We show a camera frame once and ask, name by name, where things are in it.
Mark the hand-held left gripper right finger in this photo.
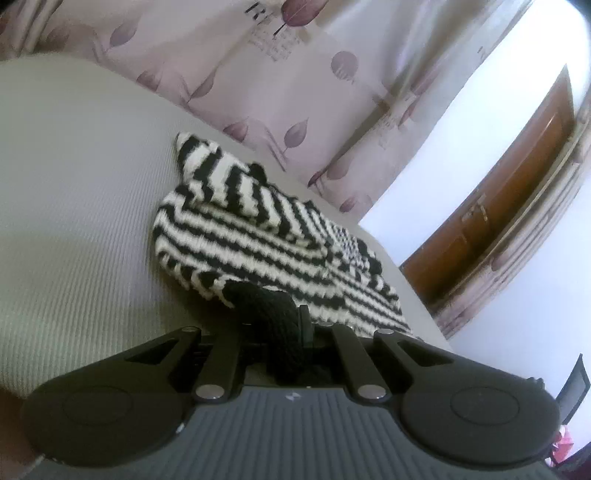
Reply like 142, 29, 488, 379
298, 305, 455, 403

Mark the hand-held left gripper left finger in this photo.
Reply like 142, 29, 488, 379
121, 322, 252, 403

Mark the black white striped knit sweater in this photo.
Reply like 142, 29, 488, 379
152, 131, 416, 386

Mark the beige ribbed table cloth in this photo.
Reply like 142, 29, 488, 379
0, 58, 453, 402

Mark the black chair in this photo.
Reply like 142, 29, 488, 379
556, 353, 591, 418

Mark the brown wooden door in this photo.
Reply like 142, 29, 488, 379
399, 65, 578, 305

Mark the pink object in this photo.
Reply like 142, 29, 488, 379
551, 427, 575, 464

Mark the metal door handle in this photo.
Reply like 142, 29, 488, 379
462, 194, 490, 224

